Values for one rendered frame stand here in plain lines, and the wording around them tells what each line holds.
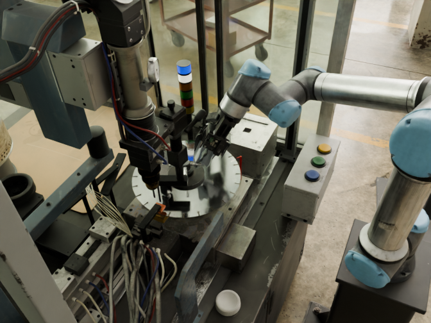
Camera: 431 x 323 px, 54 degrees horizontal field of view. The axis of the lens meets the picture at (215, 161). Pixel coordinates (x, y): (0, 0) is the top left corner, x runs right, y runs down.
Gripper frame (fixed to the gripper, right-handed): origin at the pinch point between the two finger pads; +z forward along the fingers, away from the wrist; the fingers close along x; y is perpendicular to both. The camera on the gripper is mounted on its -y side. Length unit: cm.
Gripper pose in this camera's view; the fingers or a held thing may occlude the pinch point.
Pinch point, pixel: (197, 162)
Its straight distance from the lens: 127.3
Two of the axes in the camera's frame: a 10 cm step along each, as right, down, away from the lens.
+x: 8.8, 4.1, 2.4
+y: -0.1, 5.2, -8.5
